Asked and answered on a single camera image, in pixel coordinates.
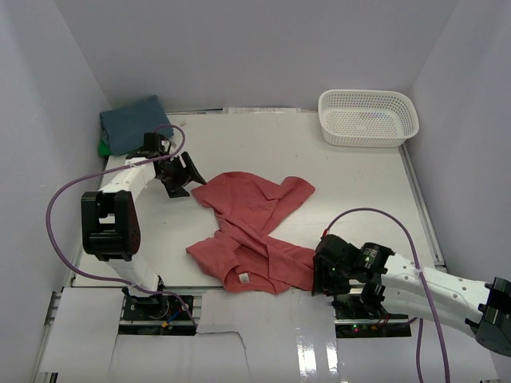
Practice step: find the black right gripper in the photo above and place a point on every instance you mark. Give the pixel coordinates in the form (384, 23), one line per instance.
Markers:
(321, 281)

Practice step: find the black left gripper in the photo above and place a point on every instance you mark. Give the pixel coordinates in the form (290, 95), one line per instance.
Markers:
(175, 187)

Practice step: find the red t shirt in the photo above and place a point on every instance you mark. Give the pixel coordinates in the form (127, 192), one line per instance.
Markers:
(241, 254)

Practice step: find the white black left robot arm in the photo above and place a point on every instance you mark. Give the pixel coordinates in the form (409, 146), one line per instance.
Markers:
(109, 223)

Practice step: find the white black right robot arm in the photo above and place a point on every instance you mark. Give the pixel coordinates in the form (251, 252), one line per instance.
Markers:
(372, 282)

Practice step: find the folded blue t shirt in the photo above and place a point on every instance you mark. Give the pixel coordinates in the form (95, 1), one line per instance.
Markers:
(123, 129)

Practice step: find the folded green t shirt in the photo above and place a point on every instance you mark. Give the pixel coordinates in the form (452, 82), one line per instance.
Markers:
(103, 149)

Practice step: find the white perforated plastic basket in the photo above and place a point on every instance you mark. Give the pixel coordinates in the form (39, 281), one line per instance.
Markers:
(364, 118)

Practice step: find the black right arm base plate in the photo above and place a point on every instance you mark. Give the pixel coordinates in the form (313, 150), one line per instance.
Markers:
(354, 320)

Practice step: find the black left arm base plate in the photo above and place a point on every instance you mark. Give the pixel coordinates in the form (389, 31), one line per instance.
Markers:
(159, 316)

